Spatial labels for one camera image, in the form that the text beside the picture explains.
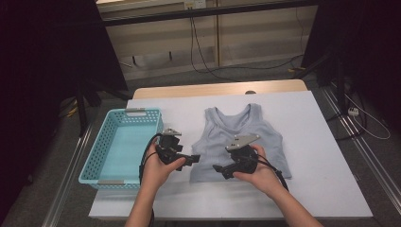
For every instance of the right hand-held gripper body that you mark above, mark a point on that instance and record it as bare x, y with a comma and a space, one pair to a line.
244, 159

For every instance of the person's left hand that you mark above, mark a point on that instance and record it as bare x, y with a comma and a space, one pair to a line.
156, 175

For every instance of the white wall socket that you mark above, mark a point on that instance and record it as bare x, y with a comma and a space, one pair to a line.
195, 3

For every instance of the white table cover sheet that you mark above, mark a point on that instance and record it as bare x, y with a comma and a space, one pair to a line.
315, 142

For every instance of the grey tank top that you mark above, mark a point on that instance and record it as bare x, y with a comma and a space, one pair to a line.
217, 132

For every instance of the aluminium floor rail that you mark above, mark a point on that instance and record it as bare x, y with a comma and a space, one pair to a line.
372, 157
67, 176

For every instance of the black horizontal bar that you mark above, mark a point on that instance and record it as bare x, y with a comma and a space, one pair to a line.
205, 12

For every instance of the person's right hand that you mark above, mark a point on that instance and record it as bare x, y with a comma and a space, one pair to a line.
263, 178

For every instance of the black curtain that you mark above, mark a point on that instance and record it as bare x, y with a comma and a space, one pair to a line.
47, 63
372, 47

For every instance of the black metal stand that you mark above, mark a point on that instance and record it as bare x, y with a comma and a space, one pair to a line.
339, 82

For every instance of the light blue plastic basket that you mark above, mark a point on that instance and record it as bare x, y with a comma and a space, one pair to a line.
126, 148

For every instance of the white power strip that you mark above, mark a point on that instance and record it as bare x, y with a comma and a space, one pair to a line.
353, 111

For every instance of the dark round table grommet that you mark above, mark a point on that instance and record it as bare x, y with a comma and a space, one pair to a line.
250, 92

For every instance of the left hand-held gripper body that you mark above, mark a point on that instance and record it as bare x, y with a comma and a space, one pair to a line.
170, 148

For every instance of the black tripod stand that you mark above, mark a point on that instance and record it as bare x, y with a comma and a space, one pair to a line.
81, 107

